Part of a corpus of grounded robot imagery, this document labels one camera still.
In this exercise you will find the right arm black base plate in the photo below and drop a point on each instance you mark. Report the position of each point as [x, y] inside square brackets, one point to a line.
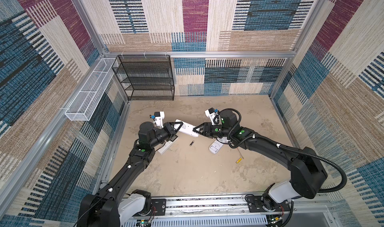
[260, 204]

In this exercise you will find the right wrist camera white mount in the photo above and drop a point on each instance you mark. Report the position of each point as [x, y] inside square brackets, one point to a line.
[213, 115]

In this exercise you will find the white remote control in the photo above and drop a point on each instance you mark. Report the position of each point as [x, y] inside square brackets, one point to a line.
[216, 146]
[187, 128]

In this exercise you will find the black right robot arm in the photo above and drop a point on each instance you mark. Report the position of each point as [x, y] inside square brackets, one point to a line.
[306, 167]

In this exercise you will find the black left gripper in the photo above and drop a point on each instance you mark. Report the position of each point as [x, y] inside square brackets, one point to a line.
[168, 130]

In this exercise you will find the white wire mesh basket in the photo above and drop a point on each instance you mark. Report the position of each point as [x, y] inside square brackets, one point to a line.
[87, 99]

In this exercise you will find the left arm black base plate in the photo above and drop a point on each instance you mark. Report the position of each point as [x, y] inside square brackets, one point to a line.
[157, 208]

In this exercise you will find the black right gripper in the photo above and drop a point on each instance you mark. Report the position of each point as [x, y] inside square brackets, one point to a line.
[205, 126]

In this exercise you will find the black wire mesh shelf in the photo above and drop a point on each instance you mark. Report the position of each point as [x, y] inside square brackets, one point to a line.
[145, 77]

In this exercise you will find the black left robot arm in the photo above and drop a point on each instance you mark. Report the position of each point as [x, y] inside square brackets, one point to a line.
[108, 207]

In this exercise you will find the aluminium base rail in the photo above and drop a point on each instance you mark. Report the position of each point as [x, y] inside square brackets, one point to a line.
[232, 211]

